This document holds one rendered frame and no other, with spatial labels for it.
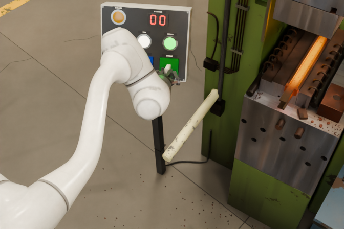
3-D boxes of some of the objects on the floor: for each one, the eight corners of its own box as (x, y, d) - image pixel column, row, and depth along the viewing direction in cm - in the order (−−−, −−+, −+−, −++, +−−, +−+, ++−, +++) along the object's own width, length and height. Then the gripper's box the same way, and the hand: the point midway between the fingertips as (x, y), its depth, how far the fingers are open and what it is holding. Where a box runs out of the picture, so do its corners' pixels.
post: (162, 175, 252) (150, 33, 169) (156, 172, 253) (142, 30, 170) (166, 170, 254) (156, 28, 171) (160, 167, 255) (148, 24, 173)
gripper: (139, 95, 147) (151, 75, 169) (177, 98, 145) (185, 78, 168) (140, 74, 144) (152, 57, 166) (178, 77, 143) (186, 60, 165)
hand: (167, 70), depth 164 cm, fingers closed
